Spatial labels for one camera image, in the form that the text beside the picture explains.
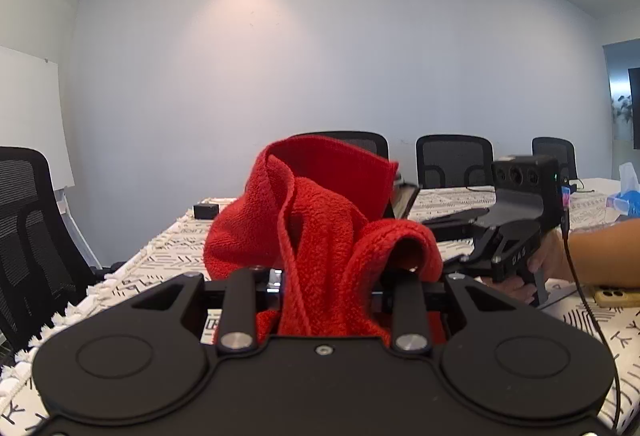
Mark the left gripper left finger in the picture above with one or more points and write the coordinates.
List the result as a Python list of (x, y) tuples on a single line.
[(239, 298)]

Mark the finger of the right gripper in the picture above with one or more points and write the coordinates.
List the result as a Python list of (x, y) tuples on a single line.
[(457, 219), (456, 264)]

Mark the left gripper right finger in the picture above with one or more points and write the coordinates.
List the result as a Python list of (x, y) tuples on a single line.
[(408, 301)]

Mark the red towel cloth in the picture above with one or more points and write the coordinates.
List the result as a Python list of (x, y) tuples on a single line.
[(314, 207)]

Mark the black round pot container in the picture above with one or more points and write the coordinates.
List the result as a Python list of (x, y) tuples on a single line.
[(403, 197)]

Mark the person right forearm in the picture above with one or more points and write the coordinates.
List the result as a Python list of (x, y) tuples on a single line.
[(608, 256)]

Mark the person right hand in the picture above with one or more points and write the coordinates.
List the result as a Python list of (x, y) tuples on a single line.
[(549, 261)]

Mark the black mesh chair right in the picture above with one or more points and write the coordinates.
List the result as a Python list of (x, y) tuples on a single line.
[(454, 161)]

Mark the black mesh chair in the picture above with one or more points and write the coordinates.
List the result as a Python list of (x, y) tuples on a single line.
[(42, 271), (562, 150), (346, 141), (454, 161)]

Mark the patterned white tablecloth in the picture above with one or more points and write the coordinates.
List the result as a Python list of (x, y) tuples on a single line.
[(179, 249)]

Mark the black mesh chair far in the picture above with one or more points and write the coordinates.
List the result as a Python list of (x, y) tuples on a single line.
[(562, 150)]

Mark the small black box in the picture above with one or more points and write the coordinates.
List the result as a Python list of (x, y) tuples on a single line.
[(206, 211)]

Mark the black mesh chair middle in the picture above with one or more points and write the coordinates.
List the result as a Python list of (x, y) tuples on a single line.
[(346, 141)]

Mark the blue tissue box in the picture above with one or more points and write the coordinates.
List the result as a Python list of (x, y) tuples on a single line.
[(627, 201)]

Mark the yellow phone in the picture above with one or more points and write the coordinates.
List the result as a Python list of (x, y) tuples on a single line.
[(615, 297)]

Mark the black monitor screen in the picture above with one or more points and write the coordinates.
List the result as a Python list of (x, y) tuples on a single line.
[(634, 81)]

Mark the black mesh chair left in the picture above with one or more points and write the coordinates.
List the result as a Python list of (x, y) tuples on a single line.
[(42, 271)]

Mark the white whiteboard on stand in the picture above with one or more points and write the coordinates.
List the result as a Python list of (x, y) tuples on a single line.
[(31, 117)]

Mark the black camera box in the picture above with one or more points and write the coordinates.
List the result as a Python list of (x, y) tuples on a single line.
[(527, 187)]

